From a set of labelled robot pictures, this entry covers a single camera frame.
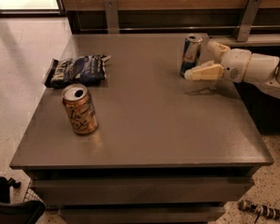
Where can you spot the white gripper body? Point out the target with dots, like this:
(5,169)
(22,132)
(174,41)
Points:
(235,64)

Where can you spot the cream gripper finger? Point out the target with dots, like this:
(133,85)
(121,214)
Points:
(206,71)
(217,49)

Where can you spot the red bull can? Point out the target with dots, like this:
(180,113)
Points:
(191,52)

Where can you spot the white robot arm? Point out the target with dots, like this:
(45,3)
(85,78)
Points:
(263,72)

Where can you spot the orange la croix can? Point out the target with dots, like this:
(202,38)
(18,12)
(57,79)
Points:
(79,108)

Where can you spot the grey drawer cabinet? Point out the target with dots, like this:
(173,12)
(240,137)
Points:
(152,123)

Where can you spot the blue chip bag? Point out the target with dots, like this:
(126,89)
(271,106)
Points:
(88,70)

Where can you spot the upper grey drawer front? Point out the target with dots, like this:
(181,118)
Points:
(142,190)

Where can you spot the grey drawer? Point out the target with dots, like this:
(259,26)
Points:
(146,215)
(142,190)

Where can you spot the lower grey drawer front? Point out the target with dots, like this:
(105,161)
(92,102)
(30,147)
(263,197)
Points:
(146,215)

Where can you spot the black chair part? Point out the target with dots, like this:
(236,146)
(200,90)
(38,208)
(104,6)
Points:
(27,212)

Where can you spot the right metal wall bracket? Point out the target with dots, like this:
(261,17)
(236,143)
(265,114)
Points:
(242,32)

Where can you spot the metal wall bracket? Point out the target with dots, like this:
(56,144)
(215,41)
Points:
(242,32)
(112,16)

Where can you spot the left metal wall bracket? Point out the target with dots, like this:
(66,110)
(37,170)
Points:
(112,16)

